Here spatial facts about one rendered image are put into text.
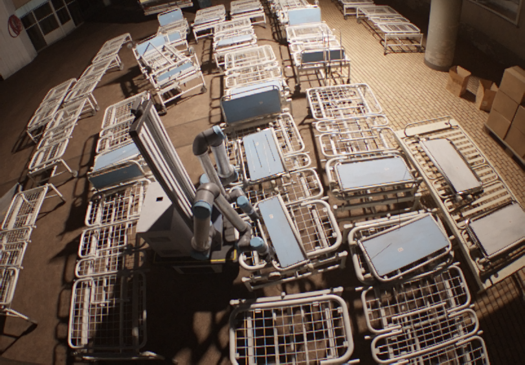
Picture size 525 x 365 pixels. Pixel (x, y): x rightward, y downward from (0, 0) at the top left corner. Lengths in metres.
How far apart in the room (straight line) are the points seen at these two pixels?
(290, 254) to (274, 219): 0.38
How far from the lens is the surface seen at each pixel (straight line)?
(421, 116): 4.62
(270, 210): 2.59
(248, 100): 3.47
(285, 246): 2.39
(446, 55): 5.99
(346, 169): 2.83
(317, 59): 4.70
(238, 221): 2.07
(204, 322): 2.89
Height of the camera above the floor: 2.65
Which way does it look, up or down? 46 degrees down
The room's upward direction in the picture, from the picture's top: 14 degrees counter-clockwise
